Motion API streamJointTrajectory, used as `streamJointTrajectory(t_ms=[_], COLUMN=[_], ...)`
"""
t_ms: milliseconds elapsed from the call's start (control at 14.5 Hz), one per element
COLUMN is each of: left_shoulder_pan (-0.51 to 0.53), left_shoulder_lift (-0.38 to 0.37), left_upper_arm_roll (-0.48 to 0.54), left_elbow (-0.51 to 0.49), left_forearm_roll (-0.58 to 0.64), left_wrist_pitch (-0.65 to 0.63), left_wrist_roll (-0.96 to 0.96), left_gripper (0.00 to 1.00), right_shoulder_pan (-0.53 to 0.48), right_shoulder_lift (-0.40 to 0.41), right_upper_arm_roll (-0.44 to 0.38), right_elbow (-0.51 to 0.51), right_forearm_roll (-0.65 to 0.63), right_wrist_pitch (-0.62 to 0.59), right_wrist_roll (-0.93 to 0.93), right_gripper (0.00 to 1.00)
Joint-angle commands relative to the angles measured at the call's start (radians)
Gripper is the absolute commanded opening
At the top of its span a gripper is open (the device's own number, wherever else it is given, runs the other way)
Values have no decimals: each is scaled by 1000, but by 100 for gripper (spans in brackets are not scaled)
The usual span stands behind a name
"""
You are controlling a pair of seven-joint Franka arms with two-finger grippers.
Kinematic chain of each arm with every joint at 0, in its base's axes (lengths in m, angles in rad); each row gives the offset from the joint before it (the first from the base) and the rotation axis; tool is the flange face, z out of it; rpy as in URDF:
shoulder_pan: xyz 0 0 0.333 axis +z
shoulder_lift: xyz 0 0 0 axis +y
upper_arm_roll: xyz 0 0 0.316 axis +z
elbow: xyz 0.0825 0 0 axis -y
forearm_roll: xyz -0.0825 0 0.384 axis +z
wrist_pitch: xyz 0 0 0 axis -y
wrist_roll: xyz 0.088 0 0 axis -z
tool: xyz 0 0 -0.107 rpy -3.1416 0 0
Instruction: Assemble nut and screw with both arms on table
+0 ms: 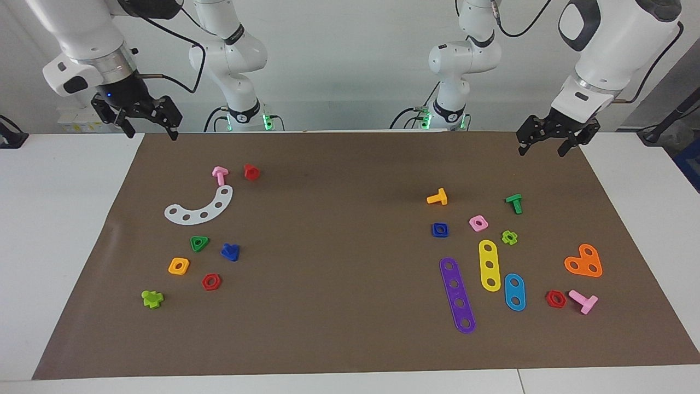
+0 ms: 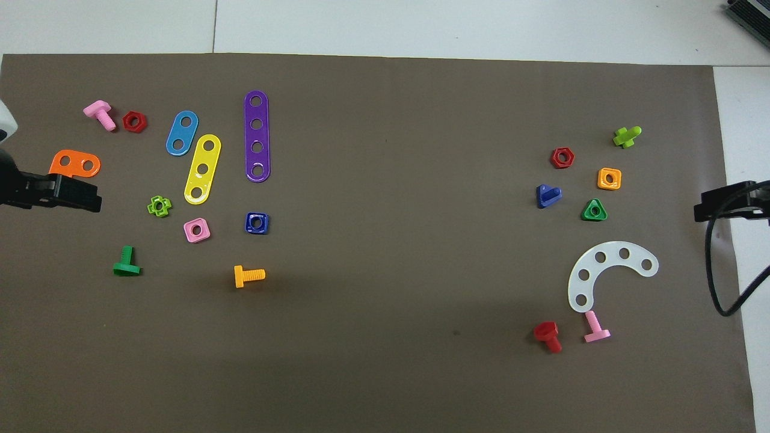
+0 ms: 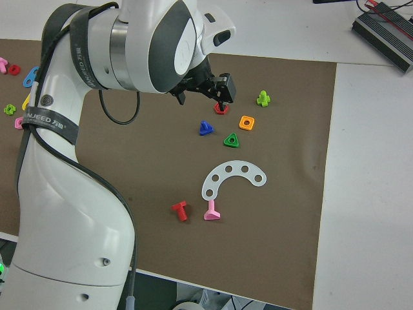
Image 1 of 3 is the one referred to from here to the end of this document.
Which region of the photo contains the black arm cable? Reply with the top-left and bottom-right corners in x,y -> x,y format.
129,0 -> 207,95
492,0 -> 685,105

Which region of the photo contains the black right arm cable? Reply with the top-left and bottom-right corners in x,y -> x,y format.
129,0 -> 207,95

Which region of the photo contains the blue crate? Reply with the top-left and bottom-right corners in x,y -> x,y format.
674,140 -> 700,193

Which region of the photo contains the purple four-hole strip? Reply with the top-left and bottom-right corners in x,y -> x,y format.
439,257 -> 476,334

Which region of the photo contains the pink long toy screw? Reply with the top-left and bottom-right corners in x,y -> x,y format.
568,289 -> 599,315

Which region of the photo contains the dark grey panel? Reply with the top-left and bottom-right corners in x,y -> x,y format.
621,38 -> 700,132

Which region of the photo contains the black table clamp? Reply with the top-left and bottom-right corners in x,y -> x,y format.
0,114 -> 30,149

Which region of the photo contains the blue two-hole strip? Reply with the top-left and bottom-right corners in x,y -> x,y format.
504,273 -> 527,312

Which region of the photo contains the black stand with pole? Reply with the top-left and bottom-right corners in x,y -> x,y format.
637,101 -> 700,146

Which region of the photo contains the white curved perforated strip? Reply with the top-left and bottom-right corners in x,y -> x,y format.
164,185 -> 234,225

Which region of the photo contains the yellow three-hole strip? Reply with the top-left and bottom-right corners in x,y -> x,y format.
479,240 -> 501,292

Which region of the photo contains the black base cable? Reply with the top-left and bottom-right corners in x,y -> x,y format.
389,82 -> 441,131
204,106 -> 228,133

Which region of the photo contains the orange heart-shaped plate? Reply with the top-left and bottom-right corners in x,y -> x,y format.
564,244 -> 603,278

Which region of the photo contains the black left base cable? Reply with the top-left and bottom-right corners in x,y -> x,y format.
389,82 -> 441,131

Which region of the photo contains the brown table mat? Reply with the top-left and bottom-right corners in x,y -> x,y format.
32,130 -> 700,380

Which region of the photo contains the black right base cable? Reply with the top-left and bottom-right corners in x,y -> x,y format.
204,106 -> 228,133

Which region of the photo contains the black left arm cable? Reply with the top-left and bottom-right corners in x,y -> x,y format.
492,0 -> 685,105

